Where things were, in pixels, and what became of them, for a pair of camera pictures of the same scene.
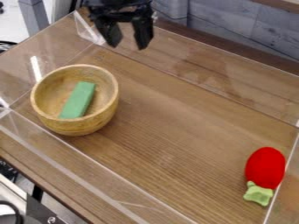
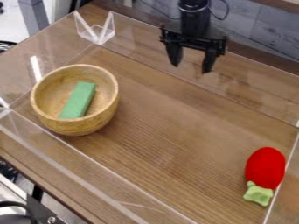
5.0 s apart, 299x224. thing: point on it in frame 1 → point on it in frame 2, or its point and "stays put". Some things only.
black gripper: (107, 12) → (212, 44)
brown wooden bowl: (51, 89) stays put
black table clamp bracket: (40, 213) stays put
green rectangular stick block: (79, 101) stays put
